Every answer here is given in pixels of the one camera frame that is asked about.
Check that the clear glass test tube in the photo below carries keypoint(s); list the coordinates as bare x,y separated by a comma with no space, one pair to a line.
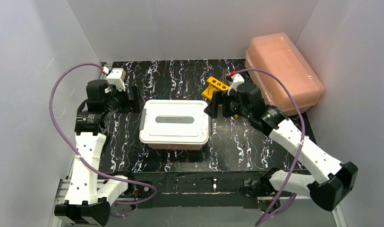
223,77

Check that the yellow test tube rack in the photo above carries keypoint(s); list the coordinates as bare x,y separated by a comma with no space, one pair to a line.
214,85

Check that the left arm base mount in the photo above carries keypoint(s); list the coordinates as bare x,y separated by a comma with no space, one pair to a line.
129,197

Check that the aluminium frame rail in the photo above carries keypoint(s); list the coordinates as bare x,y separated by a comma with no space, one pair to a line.
185,191

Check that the pink plastic bin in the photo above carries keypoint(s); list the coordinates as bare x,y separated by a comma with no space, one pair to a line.
175,146

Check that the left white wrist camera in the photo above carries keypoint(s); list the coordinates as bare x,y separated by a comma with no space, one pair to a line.
116,77

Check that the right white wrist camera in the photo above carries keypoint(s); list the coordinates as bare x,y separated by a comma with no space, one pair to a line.
235,80

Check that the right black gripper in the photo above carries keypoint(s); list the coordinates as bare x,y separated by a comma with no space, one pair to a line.
221,104

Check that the large pink storage box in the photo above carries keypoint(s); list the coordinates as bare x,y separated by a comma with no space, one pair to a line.
273,59

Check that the white box lid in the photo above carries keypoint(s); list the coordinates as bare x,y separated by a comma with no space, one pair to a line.
174,122

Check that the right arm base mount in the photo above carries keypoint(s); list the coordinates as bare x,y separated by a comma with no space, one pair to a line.
263,188

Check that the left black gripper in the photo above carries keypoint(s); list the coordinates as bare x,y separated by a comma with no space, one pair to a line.
129,101

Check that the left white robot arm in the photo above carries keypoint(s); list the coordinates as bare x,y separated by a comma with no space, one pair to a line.
85,203

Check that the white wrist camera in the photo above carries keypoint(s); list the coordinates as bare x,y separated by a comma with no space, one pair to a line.
116,77
235,80

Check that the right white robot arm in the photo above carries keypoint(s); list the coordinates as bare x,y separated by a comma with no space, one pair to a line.
329,180

